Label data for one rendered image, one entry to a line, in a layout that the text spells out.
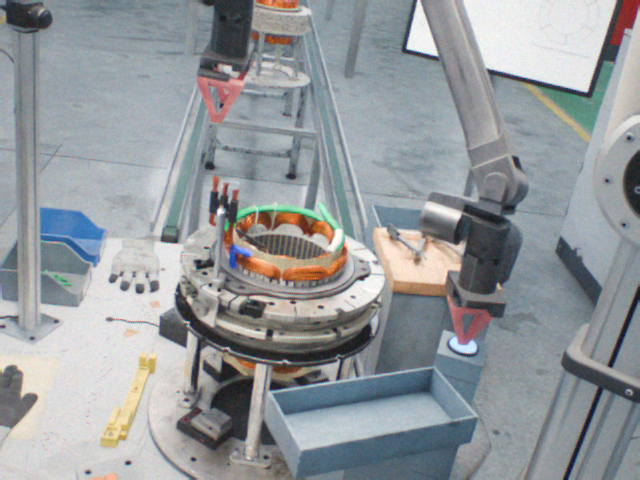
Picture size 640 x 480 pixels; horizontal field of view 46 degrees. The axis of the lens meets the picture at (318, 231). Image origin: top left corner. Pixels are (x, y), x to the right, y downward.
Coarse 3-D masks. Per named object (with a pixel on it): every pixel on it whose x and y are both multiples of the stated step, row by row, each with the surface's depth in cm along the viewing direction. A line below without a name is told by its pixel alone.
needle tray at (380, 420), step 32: (320, 384) 97; (352, 384) 99; (384, 384) 102; (416, 384) 104; (448, 384) 101; (288, 416) 97; (320, 416) 98; (352, 416) 99; (384, 416) 100; (416, 416) 101; (448, 416) 102; (288, 448) 89; (320, 448) 87; (352, 448) 89; (384, 448) 92; (416, 448) 94
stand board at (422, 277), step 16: (384, 240) 139; (384, 256) 134; (400, 256) 134; (432, 256) 136; (448, 256) 137; (400, 272) 128; (416, 272) 129; (432, 272) 130; (400, 288) 126; (416, 288) 127; (432, 288) 127
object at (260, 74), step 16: (256, 16) 314; (272, 16) 312; (288, 16) 312; (304, 16) 317; (272, 32) 313; (288, 32) 316; (304, 32) 321; (256, 64) 322; (272, 64) 353; (256, 80) 323; (272, 80) 328; (288, 80) 332; (304, 80) 337
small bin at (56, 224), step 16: (48, 208) 176; (48, 224) 177; (64, 224) 178; (80, 224) 178; (48, 240) 165; (64, 240) 165; (80, 240) 179; (96, 240) 180; (80, 256) 168; (96, 256) 169
